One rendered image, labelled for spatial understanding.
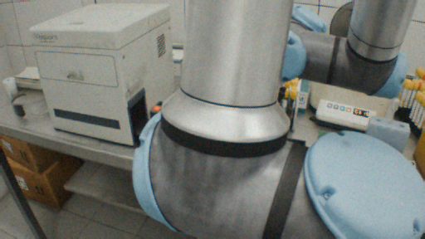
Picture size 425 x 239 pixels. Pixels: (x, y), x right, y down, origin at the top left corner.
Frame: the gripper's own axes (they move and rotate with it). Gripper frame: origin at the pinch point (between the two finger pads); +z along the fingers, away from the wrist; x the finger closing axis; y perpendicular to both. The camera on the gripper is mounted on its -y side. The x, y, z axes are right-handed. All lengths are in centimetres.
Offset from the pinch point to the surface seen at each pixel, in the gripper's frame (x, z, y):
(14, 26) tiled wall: 60, 62, -122
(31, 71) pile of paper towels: 22, 43, -71
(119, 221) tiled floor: 32, 112, -9
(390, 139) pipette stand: 7.1, -22.8, 35.7
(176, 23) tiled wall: 60, 9, -34
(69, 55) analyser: -4.4, 0.4, -37.8
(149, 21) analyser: 10.4, -10.7, -27.6
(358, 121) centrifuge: 18.7, -17.1, 31.9
